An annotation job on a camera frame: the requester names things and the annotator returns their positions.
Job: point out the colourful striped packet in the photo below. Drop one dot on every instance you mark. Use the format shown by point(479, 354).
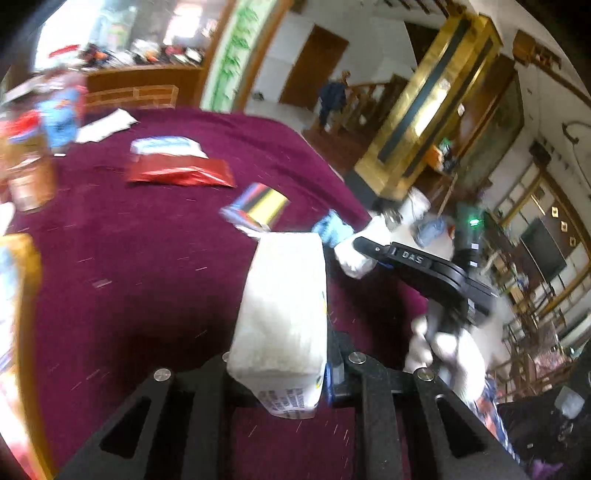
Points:
point(258, 207)

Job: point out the red foil packet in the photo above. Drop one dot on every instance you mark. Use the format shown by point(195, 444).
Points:
point(180, 171)

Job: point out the brown wooden door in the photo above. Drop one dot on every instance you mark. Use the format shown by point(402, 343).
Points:
point(314, 64)

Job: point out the wooden staircase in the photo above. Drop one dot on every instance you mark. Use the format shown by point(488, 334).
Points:
point(374, 104)

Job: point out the black screen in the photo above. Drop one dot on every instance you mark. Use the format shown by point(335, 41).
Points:
point(545, 249)

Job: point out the person's right hand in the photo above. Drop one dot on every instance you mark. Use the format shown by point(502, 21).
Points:
point(457, 360)

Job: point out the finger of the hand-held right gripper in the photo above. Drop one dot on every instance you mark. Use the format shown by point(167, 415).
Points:
point(411, 261)

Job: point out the white bucket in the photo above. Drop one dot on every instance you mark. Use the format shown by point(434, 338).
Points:
point(415, 205)

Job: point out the blue white wipes packet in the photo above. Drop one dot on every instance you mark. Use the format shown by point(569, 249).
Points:
point(166, 146)

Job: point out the white tissue pack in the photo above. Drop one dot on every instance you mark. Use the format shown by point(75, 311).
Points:
point(281, 300)

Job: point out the glass jar with red lid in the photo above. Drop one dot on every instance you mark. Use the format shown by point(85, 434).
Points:
point(27, 170)

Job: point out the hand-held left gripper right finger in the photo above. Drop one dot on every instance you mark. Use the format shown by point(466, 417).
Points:
point(341, 374)

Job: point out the green bamboo painted pillar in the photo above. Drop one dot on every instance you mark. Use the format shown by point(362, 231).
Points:
point(235, 50)

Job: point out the white tray with yellow rim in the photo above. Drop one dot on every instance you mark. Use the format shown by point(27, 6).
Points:
point(25, 300)

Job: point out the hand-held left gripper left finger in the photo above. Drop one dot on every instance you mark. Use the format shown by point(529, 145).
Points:
point(217, 383)

